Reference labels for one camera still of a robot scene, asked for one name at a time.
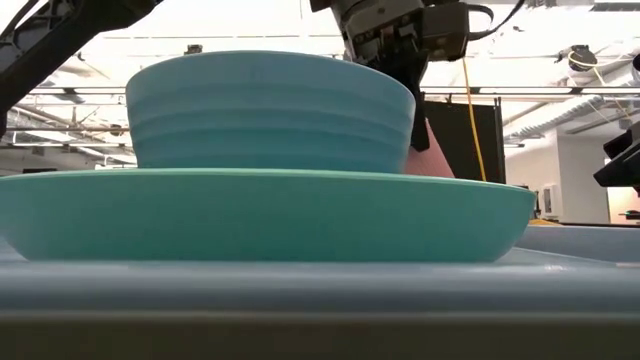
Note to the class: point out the pink cup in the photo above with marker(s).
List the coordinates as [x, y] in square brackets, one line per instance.
[435, 162]

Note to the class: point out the teal plate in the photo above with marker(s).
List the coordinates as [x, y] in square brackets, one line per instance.
[250, 215]

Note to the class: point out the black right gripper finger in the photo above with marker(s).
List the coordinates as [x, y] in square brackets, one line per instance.
[627, 145]
[622, 174]

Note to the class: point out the blue bowl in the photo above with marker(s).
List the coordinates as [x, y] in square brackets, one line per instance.
[270, 110]

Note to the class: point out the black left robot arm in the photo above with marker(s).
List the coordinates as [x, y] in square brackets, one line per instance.
[75, 30]

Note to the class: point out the blue plastic tray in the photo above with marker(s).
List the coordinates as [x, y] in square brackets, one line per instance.
[320, 290]

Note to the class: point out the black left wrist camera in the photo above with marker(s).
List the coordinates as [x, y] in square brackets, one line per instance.
[447, 30]

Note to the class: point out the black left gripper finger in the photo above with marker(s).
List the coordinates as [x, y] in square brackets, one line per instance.
[419, 110]

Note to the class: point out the black ceiling lamp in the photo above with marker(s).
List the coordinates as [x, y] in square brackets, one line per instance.
[582, 57]
[193, 49]

